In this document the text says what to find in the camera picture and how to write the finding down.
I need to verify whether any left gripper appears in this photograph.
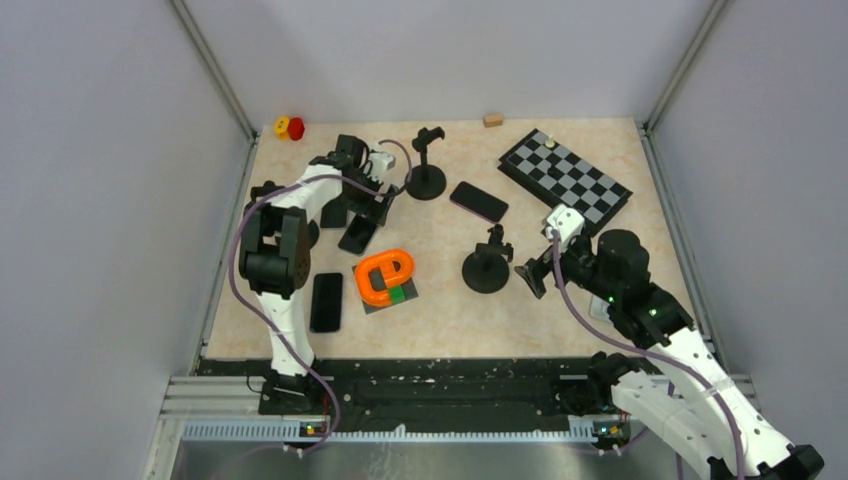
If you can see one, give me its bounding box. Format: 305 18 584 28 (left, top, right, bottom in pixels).
333 168 396 226

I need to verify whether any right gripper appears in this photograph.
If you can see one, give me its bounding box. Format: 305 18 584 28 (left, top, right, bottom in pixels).
515 231 620 303

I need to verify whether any teal edged black phone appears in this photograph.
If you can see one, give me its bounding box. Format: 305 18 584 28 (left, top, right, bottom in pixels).
337 216 379 256

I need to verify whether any black phone stand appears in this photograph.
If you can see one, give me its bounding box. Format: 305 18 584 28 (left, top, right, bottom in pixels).
461 224 514 294
407 126 446 201
244 180 320 248

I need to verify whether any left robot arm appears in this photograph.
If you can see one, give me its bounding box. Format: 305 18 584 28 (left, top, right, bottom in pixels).
229 134 401 414

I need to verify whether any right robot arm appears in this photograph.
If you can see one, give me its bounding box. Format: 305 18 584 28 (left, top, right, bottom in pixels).
515 229 824 479

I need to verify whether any black phone upper left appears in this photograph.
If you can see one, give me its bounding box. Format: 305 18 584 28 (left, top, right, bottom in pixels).
319 196 349 229

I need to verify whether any white plastic phone holder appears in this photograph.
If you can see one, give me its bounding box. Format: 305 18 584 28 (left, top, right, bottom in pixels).
589 296 612 324

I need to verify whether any black phone with purple edge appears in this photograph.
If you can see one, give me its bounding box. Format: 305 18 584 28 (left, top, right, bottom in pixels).
449 181 509 224

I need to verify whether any black phone lower left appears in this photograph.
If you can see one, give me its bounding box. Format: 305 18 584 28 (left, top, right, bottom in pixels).
309 272 344 334

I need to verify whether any grey building baseplate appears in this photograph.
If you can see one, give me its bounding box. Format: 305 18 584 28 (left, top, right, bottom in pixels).
351 266 419 315

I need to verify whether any black grey chessboard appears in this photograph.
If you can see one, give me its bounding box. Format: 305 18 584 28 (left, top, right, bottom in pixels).
498 129 633 236

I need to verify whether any green building brick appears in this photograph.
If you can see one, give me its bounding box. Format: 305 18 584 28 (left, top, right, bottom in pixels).
388 286 406 305

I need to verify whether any red toy block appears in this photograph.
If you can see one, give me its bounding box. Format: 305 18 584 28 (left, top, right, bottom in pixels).
286 117 305 141

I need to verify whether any yellow toy block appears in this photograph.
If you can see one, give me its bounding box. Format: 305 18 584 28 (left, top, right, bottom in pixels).
274 116 291 140

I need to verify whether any small wooden block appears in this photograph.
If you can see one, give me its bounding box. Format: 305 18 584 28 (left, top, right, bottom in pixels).
483 113 505 128

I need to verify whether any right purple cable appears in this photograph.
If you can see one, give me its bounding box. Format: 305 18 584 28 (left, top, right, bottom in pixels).
551 228 747 480

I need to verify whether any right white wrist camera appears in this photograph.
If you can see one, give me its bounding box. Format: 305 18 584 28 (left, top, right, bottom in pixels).
542 204 585 249

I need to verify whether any orange plastic ring toy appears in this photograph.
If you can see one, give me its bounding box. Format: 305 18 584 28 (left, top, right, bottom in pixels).
353 249 415 309

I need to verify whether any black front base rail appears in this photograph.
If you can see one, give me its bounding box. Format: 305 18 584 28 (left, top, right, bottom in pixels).
197 357 628 435

